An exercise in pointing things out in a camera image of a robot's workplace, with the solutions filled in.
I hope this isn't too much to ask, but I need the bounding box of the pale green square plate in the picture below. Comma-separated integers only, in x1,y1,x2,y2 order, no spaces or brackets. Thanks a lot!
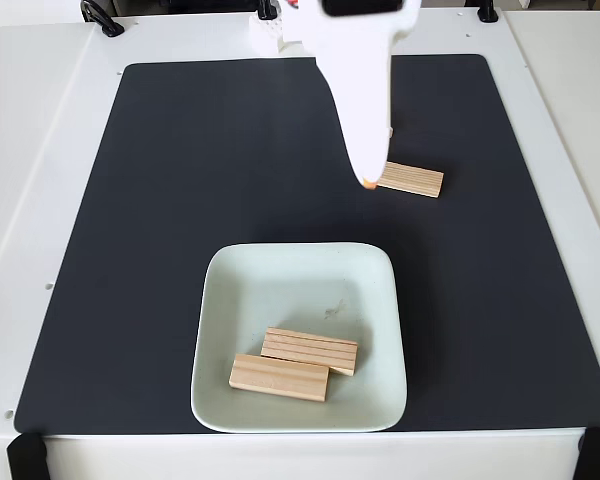
189,242,409,434

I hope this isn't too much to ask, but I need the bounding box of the black rubber mat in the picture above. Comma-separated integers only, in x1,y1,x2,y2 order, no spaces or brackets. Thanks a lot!
13,53,600,435

